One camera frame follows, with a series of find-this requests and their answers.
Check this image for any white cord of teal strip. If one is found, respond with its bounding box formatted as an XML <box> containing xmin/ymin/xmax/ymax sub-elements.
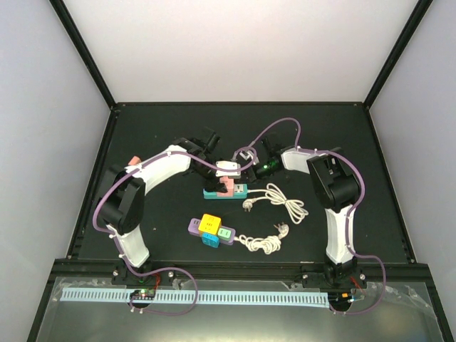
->
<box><xmin>242</xmin><ymin>182</ymin><xmax>310</xmax><ymax>225</ymax></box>

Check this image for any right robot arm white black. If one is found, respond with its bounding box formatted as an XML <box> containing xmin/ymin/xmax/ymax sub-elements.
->
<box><xmin>242</xmin><ymin>138</ymin><xmax>365</xmax><ymax>287</ymax></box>

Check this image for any purple power strip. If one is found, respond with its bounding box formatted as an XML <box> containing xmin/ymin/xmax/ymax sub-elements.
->
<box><xmin>187</xmin><ymin>218</ymin><xmax>236</xmax><ymax>246</ymax></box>

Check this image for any small pink charger plug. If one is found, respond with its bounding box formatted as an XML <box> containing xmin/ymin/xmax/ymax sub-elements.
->
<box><xmin>128</xmin><ymin>156</ymin><xmax>141</xmax><ymax>166</ymax></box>

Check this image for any teal power strip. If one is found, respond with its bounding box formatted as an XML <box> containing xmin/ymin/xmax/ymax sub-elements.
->
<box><xmin>203</xmin><ymin>184</ymin><xmax>248</xmax><ymax>200</ymax></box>

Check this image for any right black frame post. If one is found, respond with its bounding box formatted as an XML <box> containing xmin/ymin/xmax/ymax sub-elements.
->
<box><xmin>363</xmin><ymin>0</ymin><xmax>433</xmax><ymax>110</ymax></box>

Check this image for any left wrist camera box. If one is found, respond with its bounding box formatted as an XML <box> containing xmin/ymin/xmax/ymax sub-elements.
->
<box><xmin>215</xmin><ymin>160</ymin><xmax>241</xmax><ymax>179</ymax></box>

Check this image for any left circuit board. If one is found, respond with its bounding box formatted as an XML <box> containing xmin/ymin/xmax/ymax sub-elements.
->
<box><xmin>130</xmin><ymin>289</ymin><xmax>155</xmax><ymax>301</ymax></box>

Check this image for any green plug adapter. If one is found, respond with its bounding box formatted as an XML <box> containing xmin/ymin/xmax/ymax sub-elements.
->
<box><xmin>217</xmin><ymin>228</ymin><xmax>232</xmax><ymax>241</ymax></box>

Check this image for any right circuit board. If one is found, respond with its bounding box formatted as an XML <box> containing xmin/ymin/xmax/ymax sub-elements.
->
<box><xmin>328</xmin><ymin>289</ymin><xmax>366</xmax><ymax>303</ymax></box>

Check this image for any blue cube socket adapter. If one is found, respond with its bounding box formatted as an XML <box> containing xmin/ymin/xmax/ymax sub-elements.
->
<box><xmin>201</xmin><ymin>233</ymin><xmax>219</xmax><ymax>248</ymax></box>

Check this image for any circuit board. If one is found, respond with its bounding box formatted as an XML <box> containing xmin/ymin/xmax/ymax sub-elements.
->
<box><xmin>130</xmin><ymin>289</ymin><xmax>155</xmax><ymax>301</ymax></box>
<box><xmin>328</xmin><ymin>289</ymin><xmax>366</xmax><ymax>303</ymax></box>

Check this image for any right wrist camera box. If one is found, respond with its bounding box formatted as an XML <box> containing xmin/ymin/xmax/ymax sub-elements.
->
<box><xmin>232</xmin><ymin>147</ymin><xmax>259</xmax><ymax>165</ymax></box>

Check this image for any yellow cube socket adapter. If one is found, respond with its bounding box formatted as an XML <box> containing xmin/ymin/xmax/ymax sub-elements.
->
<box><xmin>198</xmin><ymin>214</ymin><xmax>222</xmax><ymax>236</ymax></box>

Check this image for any light blue slotted cable duct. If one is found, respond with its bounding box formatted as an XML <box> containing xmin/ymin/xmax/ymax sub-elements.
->
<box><xmin>60</xmin><ymin>288</ymin><xmax>329</xmax><ymax>309</ymax></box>

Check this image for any pink cube socket adapter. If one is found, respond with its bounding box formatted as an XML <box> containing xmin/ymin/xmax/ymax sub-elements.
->
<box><xmin>217</xmin><ymin>176</ymin><xmax>234</xmax><ymax>197</ymax></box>

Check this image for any black front rail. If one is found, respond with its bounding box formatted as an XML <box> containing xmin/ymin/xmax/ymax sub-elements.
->
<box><xmin>49</xmin><ymin>261</ymin><xmax>432</xmax><ymax>289</ymax></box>

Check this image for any black frame post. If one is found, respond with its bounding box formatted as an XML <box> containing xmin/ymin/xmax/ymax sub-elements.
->
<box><xmin>49</xmin><ymin>0</ymin><xmax>116</xmax><ymax>108</ymax></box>
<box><xmin>363</xmin><ymin>0</ymin><xmax>433</xmax><ymax>110</ymax></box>

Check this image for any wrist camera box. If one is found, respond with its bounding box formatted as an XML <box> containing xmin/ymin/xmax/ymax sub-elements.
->
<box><xmin>232</xmin><ymin>147</ymin><xmax>259</xmax><ymax>165</ymax></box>
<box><xmin>215</xmin><ymin>160</ymin><xmax>241</xmax><ymax>179</ymax></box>

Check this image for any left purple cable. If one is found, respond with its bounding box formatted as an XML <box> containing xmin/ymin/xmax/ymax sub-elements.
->
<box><xmin>92</xmin><ymin>145</ymin><xmax>259</xmax><ymax>316</ymax></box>

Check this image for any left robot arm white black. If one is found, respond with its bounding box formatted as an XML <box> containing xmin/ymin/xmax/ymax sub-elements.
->
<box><xmin>92</xmin><ymin>129</ymin><xmax>228</xmax><ymax>284</ymax></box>

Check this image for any white cord of purple strip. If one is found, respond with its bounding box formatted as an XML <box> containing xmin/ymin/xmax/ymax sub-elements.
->
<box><xmin>234</xmin><ymin>222</ymin><xmax>290</xmax><ymax>256</ymax></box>

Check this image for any left black frame post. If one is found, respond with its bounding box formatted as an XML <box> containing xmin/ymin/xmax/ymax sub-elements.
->
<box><xmin>49</xmin><ymin>0</ymin><xmax>116</xmax><ymax>108</ymax></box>

